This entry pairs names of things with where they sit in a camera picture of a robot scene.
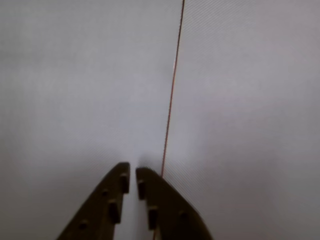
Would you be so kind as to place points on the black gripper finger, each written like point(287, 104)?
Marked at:
point(100, 207)
point(172, 207)

